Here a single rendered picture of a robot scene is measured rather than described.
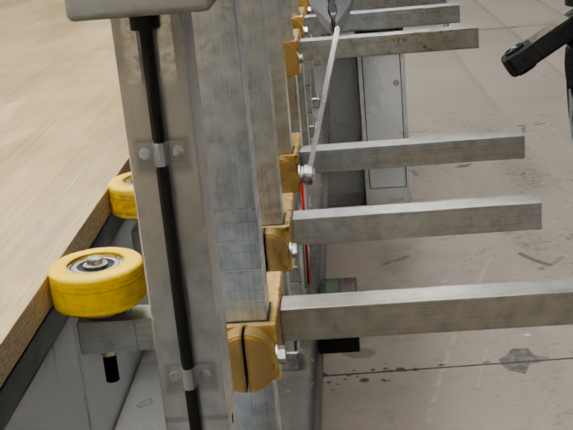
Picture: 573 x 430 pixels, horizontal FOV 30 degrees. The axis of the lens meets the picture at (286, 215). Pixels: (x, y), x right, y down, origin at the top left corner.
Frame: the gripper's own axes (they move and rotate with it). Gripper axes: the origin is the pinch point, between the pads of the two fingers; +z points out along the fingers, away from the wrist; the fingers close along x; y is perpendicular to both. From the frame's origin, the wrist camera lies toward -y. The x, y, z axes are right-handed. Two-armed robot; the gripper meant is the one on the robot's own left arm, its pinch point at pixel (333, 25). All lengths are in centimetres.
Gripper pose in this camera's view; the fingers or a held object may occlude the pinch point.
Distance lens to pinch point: 139.5
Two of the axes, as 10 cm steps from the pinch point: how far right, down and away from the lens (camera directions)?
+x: -9.9, 0.6, 0.9
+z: 0.9, 9.5, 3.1
